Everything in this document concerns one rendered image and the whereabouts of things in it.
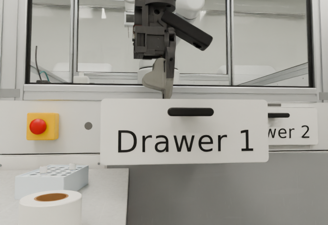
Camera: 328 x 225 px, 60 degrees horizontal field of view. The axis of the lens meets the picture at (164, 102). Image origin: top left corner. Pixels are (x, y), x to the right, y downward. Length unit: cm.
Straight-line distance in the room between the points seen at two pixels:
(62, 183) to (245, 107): 34
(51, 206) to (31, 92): 56
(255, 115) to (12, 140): 64
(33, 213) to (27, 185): 19
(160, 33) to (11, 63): 47
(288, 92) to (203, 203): 42
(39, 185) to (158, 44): 33
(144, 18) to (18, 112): 46
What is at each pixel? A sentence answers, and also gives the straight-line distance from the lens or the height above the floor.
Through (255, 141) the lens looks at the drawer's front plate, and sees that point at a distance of 52.
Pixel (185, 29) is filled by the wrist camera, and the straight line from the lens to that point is 60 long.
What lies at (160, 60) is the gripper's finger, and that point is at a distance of 57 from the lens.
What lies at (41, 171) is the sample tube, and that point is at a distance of 56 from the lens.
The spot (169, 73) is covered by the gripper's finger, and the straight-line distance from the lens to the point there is 56.
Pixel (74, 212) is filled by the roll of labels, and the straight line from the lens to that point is 36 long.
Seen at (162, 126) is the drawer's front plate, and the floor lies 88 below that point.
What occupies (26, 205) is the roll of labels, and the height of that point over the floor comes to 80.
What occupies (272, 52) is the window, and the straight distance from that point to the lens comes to 96.
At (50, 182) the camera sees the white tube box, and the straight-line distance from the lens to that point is 52.
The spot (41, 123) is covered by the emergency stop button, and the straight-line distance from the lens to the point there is 78.
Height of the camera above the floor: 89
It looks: 4 degrees up
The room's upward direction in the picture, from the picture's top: straight up
